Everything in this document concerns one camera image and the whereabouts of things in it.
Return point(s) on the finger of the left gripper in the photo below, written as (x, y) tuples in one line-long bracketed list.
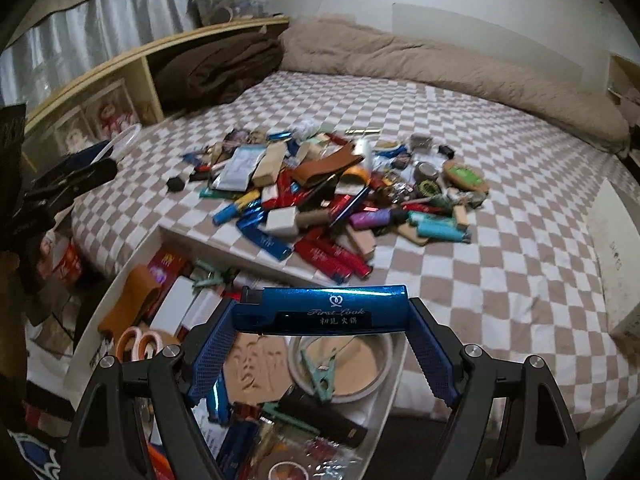
[(72, 167), (54, 198)]

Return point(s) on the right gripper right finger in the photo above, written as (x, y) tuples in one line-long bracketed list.
[(537, 438)]

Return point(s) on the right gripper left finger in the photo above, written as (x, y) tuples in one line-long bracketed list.
[(106, 440)]

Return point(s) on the metallic blue lighter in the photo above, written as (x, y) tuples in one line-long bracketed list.
[(322, 311)]

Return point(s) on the light blue lighter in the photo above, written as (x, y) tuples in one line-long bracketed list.
[(442, 231)]

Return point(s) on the white tape roll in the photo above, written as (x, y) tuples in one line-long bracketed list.
[(362, 363)]

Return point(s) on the white orange scissors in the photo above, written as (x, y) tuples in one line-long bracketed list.
[(135, 344)]

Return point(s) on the grey curtain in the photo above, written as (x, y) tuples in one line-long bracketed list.
[(69, 43)]

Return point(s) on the green clothes peg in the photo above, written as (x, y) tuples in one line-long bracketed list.
[(322, 376)]

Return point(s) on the silver foil pouch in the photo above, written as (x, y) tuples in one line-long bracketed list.
[(236, 175)]

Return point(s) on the wooden tag board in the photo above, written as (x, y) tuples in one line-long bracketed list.
[(363, 241)]

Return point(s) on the brown folded blanket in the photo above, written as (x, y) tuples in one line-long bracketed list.
[(218, 72)]

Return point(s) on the purple lighter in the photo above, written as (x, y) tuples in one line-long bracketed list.
[(381, 218)]

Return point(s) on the white sorting box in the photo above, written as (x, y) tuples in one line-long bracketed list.
[(256, 367)]

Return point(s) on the red lighter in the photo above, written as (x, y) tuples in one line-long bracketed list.
[(323, 262)]

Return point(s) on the light wooden block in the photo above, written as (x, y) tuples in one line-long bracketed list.
[(269, 167)]

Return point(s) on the cork coaster green frog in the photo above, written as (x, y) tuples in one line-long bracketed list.
[(464, 177)]

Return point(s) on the dark washi tape roll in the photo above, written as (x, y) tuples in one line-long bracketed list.
[(425, 171)]

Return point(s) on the white shoe box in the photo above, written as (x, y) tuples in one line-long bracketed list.
[(613, 224)]

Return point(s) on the white square box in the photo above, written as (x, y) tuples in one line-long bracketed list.
[(282, 222)]

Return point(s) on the orange tape roll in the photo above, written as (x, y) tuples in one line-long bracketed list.
[(355, 177)]

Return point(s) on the beige duvet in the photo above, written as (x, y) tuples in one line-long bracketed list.
[(337, 47)]

